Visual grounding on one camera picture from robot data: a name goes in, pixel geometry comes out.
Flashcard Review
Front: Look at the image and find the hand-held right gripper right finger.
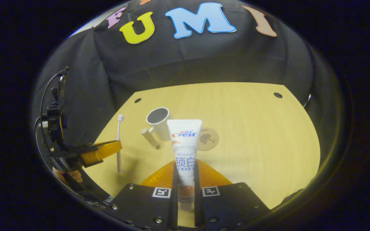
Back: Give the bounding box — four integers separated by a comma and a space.
193, 161, 270, 229

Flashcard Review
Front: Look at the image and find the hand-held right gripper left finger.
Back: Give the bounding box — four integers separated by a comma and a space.
103, 160, 179, 231

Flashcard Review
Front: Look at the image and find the pale pink toothbrush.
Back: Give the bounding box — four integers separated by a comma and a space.
116, 115, 125, 174

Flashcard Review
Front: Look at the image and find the white toothpaste tube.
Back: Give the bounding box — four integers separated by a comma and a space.
167, 119, 202, 210

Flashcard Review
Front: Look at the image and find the round brown coaster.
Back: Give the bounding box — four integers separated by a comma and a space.
198, 127, 219, 151

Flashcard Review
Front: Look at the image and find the white cup with wooden handle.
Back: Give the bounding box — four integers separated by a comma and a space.
141, 107, 172, 150

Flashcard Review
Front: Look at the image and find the black backdrop cloth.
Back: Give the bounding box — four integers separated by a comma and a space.
32, 0, 342, 193

